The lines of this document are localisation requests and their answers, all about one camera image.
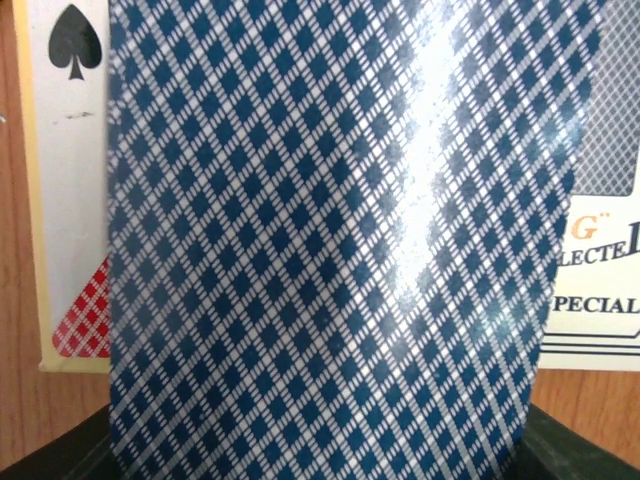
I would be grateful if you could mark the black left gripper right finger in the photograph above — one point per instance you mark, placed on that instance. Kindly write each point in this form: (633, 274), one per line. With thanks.
(550, 450)

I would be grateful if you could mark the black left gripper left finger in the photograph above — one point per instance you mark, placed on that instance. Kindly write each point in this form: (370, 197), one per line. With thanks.
(82, 453)

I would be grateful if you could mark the blue backed card deck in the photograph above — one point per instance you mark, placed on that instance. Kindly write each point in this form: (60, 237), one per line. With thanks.
(334, 231)

